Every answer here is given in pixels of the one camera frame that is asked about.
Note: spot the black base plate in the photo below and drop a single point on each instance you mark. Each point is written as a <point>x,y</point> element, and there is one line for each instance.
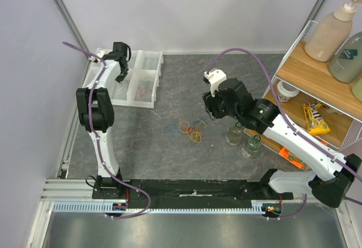
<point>188,193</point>

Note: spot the orange snack box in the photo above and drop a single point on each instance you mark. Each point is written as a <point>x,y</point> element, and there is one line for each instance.
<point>294,160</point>

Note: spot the yellow candy bag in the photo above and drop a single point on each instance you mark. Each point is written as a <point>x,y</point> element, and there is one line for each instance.
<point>315,124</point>

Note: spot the white yogurt cup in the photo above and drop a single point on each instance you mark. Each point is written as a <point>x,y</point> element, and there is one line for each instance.
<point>286,91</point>

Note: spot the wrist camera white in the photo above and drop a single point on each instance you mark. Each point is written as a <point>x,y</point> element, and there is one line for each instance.
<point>96,58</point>
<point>214,77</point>

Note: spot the green soap bottle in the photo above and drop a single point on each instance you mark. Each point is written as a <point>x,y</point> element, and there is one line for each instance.
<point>346,65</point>

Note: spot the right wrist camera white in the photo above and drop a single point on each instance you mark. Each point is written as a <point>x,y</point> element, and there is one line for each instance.
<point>214,77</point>

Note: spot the glass bottle green cap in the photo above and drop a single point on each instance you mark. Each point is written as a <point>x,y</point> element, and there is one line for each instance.
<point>234,134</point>
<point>251,147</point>

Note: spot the beige pump bottle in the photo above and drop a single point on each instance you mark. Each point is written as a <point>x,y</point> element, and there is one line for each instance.
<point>331,32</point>

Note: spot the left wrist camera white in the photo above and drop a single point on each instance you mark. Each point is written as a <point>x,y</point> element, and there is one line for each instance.
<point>96,58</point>

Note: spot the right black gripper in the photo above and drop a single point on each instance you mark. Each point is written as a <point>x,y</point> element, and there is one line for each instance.
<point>211,106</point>

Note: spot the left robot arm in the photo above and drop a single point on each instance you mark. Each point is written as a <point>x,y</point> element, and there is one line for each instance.
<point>96,114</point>

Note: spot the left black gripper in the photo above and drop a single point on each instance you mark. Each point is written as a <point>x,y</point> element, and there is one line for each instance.
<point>119,79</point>

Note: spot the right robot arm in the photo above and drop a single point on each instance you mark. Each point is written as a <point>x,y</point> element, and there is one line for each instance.
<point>331,173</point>

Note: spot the white compartment tray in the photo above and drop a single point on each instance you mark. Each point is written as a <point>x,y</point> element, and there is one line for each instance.
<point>139,87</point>

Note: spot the white cable duct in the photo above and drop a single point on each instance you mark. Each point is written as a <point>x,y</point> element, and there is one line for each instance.
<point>116,208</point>

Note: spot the white wire shelf rack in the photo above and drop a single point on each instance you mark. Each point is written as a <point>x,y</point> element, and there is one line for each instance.
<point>316,84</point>

